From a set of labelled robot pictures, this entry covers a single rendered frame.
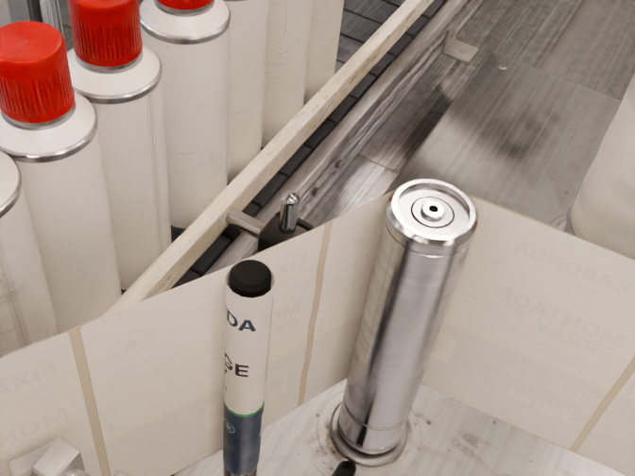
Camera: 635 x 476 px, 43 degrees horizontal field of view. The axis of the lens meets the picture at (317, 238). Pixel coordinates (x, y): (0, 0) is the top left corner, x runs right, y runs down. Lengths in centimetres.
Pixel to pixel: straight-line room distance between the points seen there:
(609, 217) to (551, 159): 15
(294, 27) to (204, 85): 10
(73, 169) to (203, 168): 14
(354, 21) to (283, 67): 22
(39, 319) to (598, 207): 34
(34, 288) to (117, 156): 8
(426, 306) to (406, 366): 5
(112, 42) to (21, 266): 12
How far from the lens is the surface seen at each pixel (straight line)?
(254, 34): 51
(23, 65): 37
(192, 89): 48
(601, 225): 54
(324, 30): 61
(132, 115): 42
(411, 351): 38
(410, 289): 34
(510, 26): 92
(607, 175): 53
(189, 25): 46
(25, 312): 42
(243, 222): 53
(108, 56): 41
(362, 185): 68
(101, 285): 47
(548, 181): 65
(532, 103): 73
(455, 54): 85
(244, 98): 54
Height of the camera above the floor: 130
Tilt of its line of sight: 48 degrees down
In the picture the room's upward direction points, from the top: 8 degrees clockwise
